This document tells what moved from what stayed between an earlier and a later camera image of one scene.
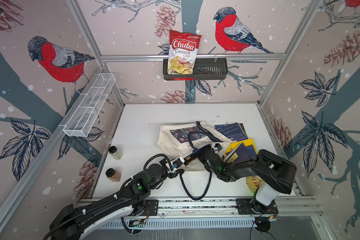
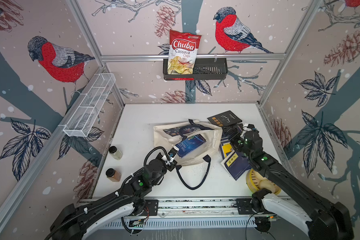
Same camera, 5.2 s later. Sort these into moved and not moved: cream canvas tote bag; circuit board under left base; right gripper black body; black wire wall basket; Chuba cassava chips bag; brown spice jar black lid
Moved: right gripper black body; cream canvas tote bag
Not moved: circuit board under left base; Chuba cassava chips bag; brown spice jar black lid; black wire wall basket
